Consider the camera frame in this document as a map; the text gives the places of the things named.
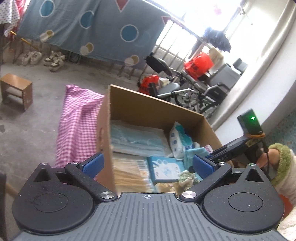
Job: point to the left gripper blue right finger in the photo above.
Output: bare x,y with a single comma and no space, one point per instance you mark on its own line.
212,175

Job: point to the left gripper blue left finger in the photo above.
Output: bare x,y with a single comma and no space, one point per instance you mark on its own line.
84,173

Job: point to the blue face masks pack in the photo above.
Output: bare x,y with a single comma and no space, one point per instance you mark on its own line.
138,140

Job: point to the green fleece sleeve forearm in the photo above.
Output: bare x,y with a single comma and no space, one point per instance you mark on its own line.
284,183

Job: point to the right hand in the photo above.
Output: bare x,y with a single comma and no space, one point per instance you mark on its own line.
272,158

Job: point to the green white small towel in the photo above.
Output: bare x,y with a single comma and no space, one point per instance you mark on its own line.
187,180

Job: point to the light blue cloth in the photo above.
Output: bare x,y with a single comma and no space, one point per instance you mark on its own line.
190,153

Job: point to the white blue wet wipes pack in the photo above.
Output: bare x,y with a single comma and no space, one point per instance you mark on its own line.
179,141

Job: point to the beige cotton swabs pack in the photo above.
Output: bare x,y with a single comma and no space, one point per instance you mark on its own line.
131,174

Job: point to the blue white tissue box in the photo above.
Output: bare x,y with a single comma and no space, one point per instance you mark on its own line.
164,170

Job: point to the pink checkered cloth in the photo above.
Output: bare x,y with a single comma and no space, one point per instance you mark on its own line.
76,139

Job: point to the black wheelchair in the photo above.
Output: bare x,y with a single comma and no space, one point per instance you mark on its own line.
203,95

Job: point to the brown cardboard box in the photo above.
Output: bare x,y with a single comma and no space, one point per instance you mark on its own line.
142,110

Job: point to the red plastic bag upper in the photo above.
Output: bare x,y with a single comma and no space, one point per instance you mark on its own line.
198,65

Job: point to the red plastic bag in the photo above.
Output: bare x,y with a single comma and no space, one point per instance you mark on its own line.
146,82
198,65

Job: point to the red plastic bag lower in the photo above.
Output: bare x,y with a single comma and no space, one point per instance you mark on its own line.
146,82

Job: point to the dark white sneaker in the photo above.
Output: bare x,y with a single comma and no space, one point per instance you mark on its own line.
57,63
49,60

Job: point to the dark blue hanging clothes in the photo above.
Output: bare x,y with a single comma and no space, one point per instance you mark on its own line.
217,39

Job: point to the small wooden stool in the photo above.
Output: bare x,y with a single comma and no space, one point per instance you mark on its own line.
17,87

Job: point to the white sneaker far left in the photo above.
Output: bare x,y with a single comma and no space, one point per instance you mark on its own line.
27,58

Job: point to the grey sheet with circles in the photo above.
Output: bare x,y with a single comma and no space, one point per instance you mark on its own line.
119,32

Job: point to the polka dot white cloth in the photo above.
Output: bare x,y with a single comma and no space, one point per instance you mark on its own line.
9,15

